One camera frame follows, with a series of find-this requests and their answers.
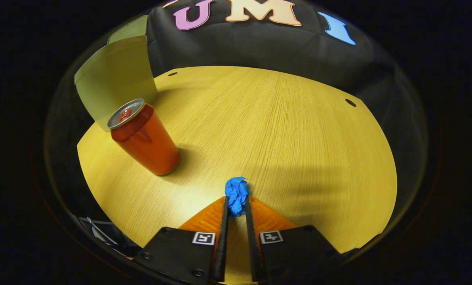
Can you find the black backdrop cloth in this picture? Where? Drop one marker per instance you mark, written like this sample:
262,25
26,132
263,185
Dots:
259,43

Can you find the red pop can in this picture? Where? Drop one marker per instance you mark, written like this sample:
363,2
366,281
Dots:
149,142

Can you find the blue paper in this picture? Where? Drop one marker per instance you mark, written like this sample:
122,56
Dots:
236,194

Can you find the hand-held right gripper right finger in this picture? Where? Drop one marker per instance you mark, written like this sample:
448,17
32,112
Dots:
253,245

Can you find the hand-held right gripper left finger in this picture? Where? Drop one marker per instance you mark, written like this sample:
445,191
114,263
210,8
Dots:
221,245

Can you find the light green desktop garbage bin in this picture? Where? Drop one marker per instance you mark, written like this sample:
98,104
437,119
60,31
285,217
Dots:
113,79

